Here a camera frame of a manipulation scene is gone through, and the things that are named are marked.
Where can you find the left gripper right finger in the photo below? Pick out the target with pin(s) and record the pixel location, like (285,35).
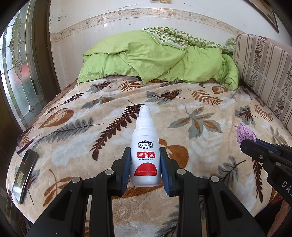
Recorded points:
(225,215)

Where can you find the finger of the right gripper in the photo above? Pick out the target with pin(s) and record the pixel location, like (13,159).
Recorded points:
(266,158)
(282,149)

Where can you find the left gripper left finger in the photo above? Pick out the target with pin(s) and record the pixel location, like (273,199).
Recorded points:
(66,214)

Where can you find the purple wrapper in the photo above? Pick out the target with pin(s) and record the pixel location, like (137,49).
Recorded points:
(243,132)

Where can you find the white spray bottle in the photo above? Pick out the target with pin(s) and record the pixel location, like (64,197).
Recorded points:
(145,157)

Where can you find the person right hand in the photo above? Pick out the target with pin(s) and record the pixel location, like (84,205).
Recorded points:
(285,208)

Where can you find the black smartphone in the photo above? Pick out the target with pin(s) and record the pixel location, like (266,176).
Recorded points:
(23,175)

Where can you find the leaf-pattern plush blanket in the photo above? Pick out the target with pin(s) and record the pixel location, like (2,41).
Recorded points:
(89,125)

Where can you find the striped floral cushion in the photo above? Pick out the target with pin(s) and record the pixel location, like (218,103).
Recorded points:
(264,65)

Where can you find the stained glass door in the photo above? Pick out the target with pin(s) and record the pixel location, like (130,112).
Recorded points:
(28,75)

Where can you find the green duvet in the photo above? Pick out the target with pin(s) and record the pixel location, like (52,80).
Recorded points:
(161,53)

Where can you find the framed wall picture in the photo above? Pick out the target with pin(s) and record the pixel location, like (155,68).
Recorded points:
(266,11)

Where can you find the beige wall switch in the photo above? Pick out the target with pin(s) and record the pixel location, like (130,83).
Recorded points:
(161,1)

